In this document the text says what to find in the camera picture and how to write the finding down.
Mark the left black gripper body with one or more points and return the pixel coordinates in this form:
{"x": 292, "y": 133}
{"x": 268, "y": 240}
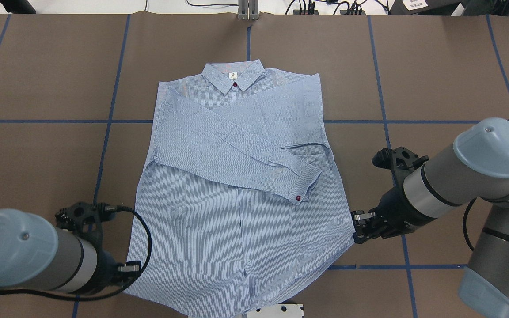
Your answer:
{"x": 105, "y": 270}

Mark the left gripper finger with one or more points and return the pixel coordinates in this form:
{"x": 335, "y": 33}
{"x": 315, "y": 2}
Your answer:
{"x": 128, "y": 272}

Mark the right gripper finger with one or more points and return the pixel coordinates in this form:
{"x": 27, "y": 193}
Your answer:
{"x": 362, "y": 222}

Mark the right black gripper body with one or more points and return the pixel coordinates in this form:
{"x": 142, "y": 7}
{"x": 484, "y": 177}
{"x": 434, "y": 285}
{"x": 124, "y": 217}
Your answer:
{"x": 392, "y": 208}

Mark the blue striped button shirt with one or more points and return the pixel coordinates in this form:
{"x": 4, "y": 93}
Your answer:
{"x": 240, "y": 191}

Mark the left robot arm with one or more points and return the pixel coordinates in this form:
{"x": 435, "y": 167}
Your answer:
{"x": 63, "y": 260}

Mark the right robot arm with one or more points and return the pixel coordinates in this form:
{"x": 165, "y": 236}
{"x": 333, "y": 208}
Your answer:
{"x": 474, "y": 165}

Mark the black box with label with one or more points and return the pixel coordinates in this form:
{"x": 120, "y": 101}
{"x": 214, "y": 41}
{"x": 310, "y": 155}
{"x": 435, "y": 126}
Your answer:
{"x": 424, "y": 7}

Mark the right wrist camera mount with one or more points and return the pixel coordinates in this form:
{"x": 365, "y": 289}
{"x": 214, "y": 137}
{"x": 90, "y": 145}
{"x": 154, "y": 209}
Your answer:
{"x": 400, "y": 158}

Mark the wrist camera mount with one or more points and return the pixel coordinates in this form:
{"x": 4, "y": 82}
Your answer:
{"x": 400, "y": 158}
{"x": 84, "y": 220}

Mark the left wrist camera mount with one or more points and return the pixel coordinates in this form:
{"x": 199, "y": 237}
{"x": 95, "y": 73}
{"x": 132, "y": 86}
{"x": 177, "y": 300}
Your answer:
{"x": 84, "y": 220}

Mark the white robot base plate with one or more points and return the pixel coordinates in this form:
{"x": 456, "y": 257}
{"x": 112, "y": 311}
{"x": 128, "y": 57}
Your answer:
{"x": 282, "y": 310}

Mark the grey aluminium frame post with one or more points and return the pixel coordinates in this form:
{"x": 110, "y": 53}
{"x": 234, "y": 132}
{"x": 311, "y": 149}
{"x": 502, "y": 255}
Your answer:
{"x": 248, "y": 10}

